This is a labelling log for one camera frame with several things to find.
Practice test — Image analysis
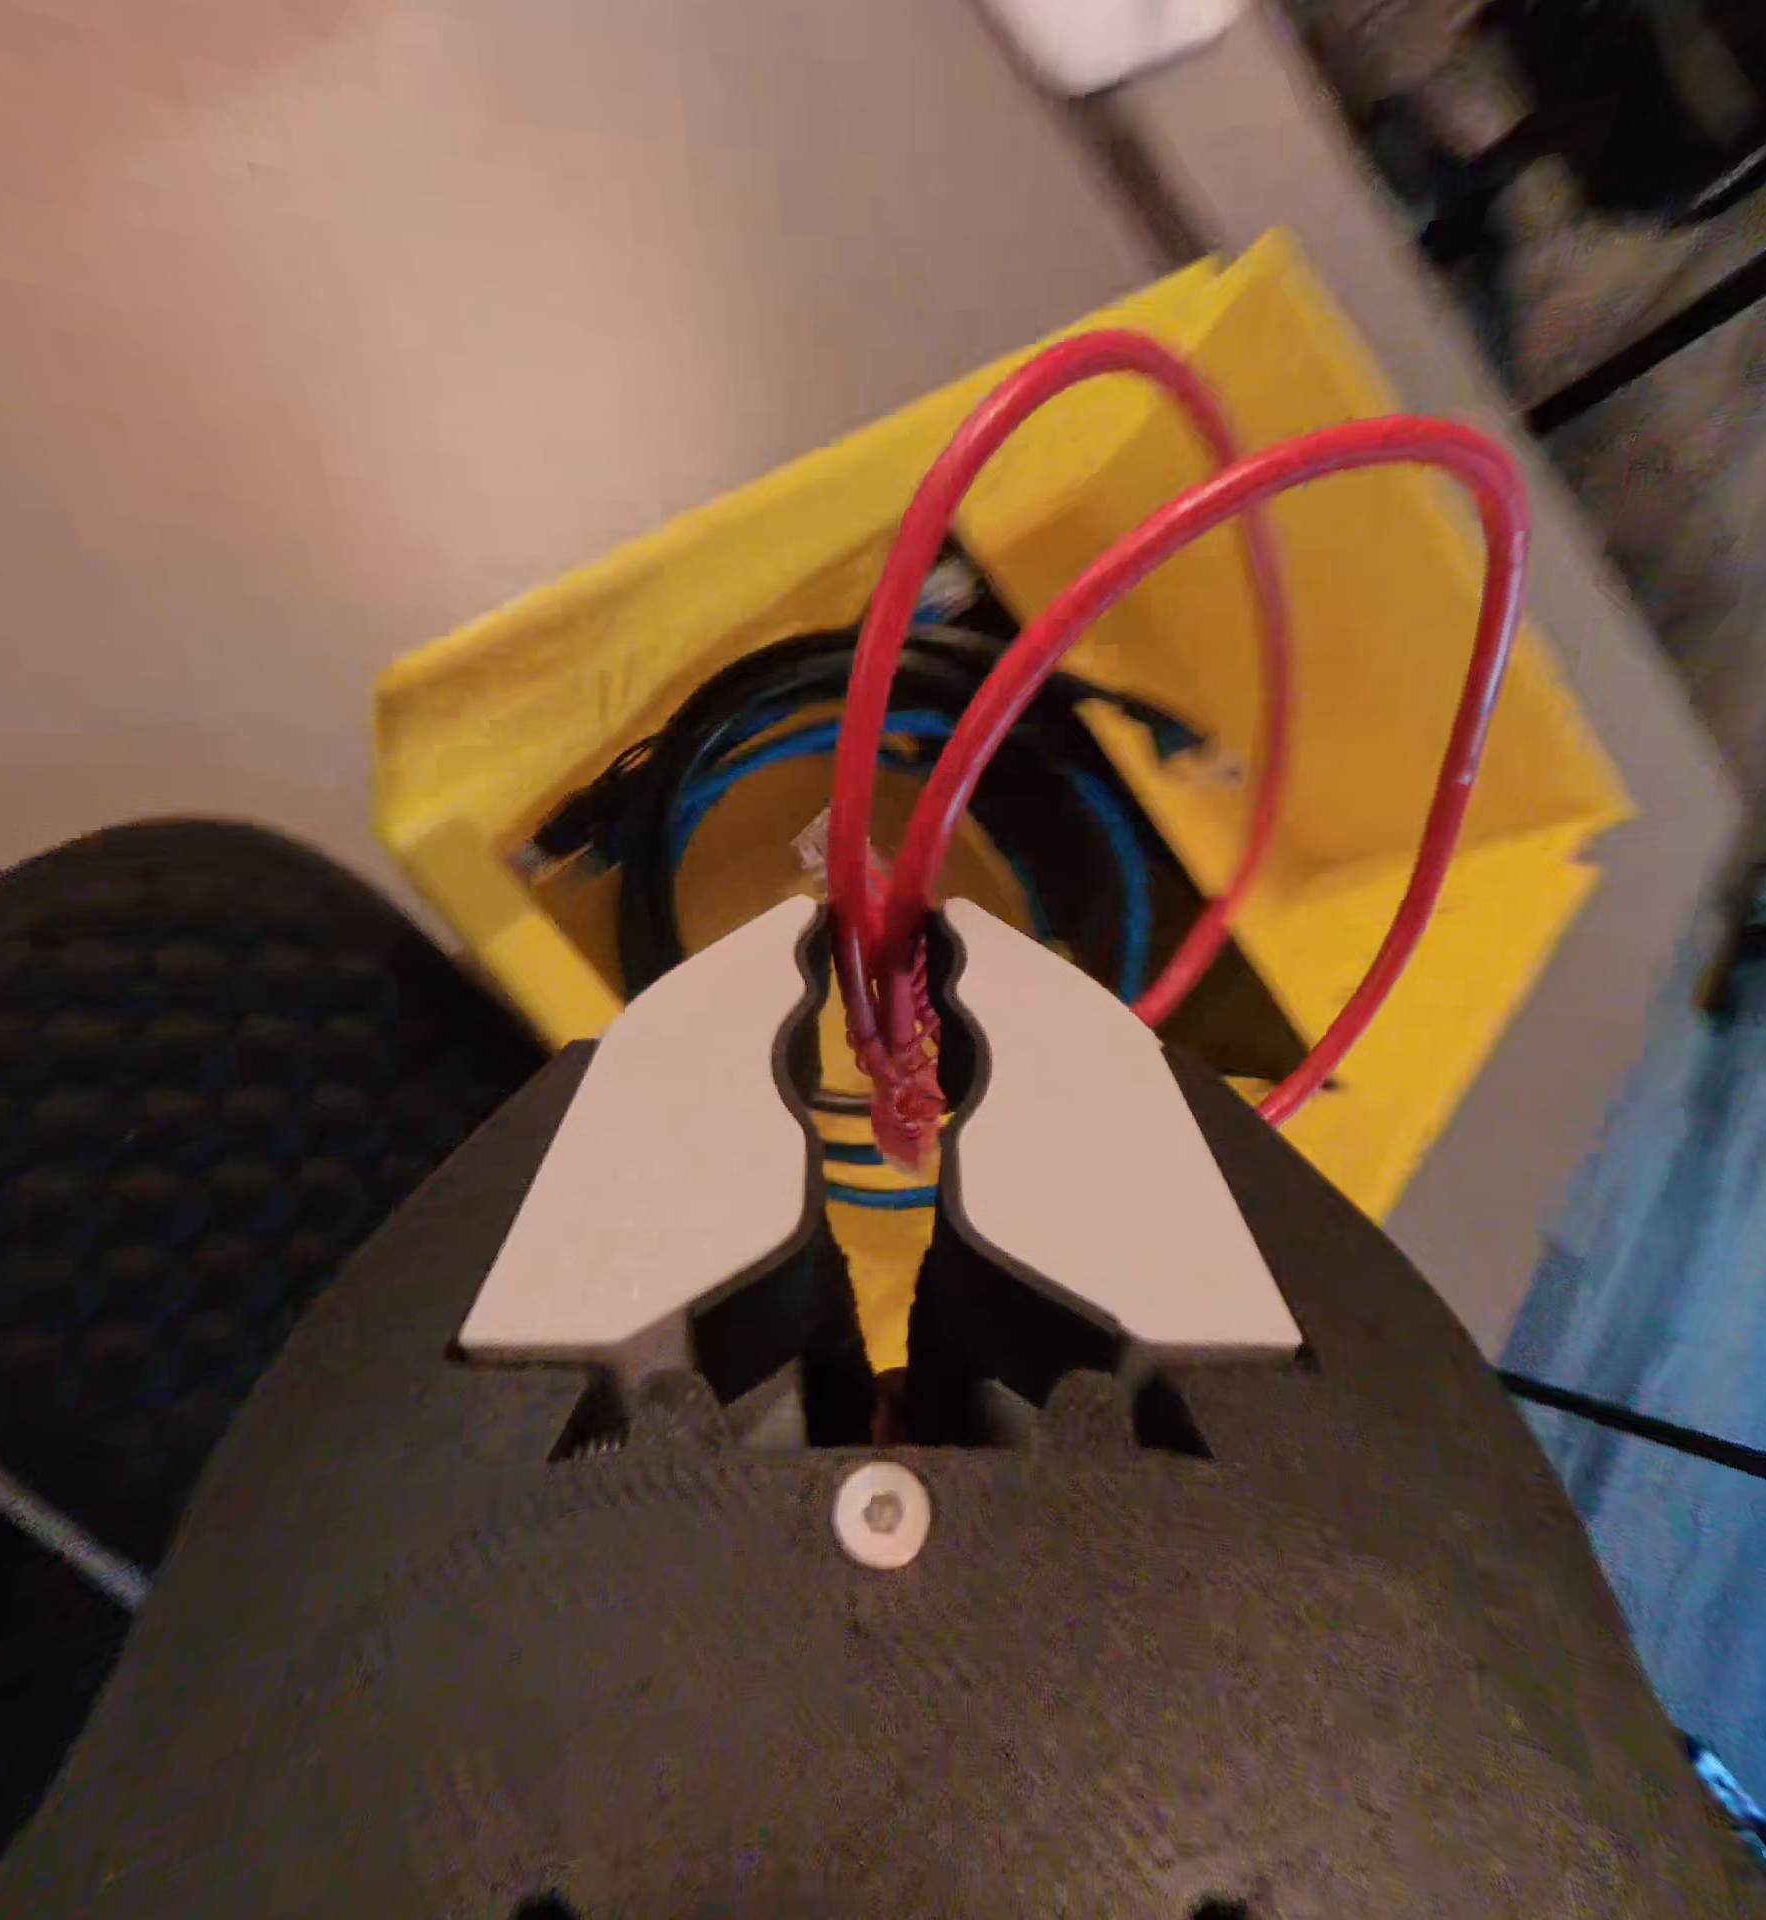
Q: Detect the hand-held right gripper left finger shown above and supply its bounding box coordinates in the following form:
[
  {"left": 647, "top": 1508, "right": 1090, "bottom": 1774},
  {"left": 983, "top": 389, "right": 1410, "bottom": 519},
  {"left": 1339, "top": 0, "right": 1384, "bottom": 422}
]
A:
[{"left": 458, "top": 895, "right": 843, "bottom": 1379}]

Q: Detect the thin black cable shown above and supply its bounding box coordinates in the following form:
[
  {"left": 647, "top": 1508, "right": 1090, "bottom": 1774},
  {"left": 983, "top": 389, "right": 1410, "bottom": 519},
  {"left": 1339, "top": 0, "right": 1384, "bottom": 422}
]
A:
[{"left": 1498, "top": 1373, "right": 1766, "bottom": 1500}]

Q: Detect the black ethernet cable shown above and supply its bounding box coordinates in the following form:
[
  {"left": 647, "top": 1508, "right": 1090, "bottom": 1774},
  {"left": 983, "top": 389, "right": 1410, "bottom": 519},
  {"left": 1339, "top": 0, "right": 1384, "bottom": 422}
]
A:
[{"left": 514, "top": 621, "right": 1246, "bottom": 1007}]

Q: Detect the yellow plastic bin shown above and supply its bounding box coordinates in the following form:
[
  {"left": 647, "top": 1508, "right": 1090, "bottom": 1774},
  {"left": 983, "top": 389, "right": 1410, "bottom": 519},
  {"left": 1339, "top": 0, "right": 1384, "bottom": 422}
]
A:
[{"left": 372, "top": 227, "right": 1636, "bottom": 1224}]

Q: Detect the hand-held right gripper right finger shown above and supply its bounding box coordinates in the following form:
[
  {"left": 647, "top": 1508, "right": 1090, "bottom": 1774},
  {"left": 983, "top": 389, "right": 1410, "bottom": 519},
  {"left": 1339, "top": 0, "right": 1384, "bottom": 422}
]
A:
[{"left": 935, "top": 897, "right": 1309, "bottom": 1371}]

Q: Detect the blue ethernet cable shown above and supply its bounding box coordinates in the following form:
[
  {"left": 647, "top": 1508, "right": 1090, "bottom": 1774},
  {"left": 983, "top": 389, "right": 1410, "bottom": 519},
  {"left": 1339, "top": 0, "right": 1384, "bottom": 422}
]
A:
[{"left": 658, "top": 711, "right": 1169, "bottom": 1207}]

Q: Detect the dark honeycomb seat cushion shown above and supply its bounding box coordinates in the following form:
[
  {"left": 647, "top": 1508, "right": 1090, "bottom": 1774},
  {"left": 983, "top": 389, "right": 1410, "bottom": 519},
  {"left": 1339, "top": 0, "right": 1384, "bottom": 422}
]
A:
[{"left": 0, "top": 817, "right": 556, "bottom": 1576}]

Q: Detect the red ethernet cable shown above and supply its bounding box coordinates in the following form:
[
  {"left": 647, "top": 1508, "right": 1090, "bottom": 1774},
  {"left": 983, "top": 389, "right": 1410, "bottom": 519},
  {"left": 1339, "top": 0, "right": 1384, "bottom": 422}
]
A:
[{"left": 823, "top": 329, "right": 1531, "bottom": 1171}]

